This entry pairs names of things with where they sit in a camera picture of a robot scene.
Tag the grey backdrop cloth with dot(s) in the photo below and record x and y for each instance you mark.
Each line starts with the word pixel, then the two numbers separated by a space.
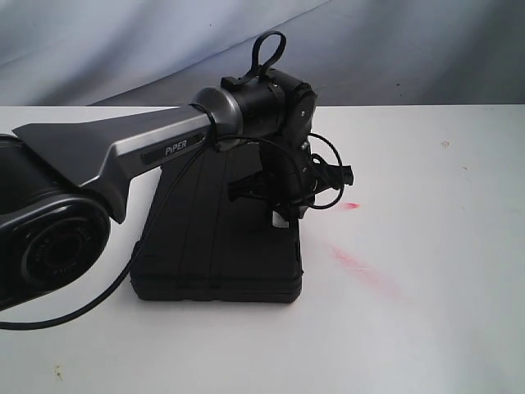
pixel 159 53

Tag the black plastic tool case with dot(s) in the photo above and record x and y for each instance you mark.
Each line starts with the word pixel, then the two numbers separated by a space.
pixel 199 245

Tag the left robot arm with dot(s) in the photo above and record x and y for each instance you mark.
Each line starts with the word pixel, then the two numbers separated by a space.
pixel 63 184

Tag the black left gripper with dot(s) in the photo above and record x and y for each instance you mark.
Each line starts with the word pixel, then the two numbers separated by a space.
pixel 293 180

